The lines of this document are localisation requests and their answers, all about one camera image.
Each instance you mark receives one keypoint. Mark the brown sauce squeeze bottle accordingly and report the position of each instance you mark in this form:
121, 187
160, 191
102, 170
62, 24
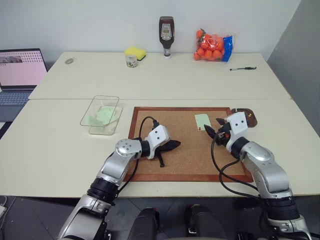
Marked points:
166, 32

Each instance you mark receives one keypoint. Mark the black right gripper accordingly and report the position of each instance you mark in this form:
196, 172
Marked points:
223, 133

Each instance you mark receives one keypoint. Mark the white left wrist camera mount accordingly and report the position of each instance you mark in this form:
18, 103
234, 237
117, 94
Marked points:
158, 136

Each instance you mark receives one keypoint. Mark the dark rounded shape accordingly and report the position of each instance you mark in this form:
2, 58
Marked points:
145, 225
203, 222

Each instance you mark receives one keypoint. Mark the dark brown wooden tray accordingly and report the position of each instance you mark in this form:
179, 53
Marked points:
252, 122

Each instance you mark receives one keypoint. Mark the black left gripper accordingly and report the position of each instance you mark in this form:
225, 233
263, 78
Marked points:
163, 148

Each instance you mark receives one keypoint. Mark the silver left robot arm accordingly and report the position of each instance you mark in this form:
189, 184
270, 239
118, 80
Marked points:
113, 165

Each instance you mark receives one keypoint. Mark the wood framed cork board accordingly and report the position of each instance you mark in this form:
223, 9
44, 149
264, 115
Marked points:
185, 140

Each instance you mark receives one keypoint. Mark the small glass jar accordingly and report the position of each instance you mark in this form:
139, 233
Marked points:
131, 62

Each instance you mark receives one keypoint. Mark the large green sticky note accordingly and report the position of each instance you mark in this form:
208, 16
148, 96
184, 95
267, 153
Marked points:
107, 115

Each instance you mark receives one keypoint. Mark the black pen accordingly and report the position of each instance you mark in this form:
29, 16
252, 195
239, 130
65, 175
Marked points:
243, 68

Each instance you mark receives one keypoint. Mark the crumpled green sticky note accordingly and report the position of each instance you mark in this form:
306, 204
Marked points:
91, 120

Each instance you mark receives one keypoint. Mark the open grey laptop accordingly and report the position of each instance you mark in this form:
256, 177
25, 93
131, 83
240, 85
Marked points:
18, 70

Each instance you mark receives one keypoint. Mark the clear plastic box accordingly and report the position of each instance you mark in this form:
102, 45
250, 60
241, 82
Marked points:
93, 130

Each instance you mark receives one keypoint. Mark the bag of orange fruits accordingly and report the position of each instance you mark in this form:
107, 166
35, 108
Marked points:
210, 47

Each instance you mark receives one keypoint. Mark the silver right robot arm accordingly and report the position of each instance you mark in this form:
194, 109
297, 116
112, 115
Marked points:
265, 162

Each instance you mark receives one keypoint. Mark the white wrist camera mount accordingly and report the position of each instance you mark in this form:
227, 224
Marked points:
158, 136
237, 125

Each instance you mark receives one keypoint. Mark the yellow sponge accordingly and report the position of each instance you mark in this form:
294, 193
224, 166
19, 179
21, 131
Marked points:
135, 51

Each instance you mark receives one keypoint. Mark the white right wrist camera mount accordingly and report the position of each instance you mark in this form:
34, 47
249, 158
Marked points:
237, 125

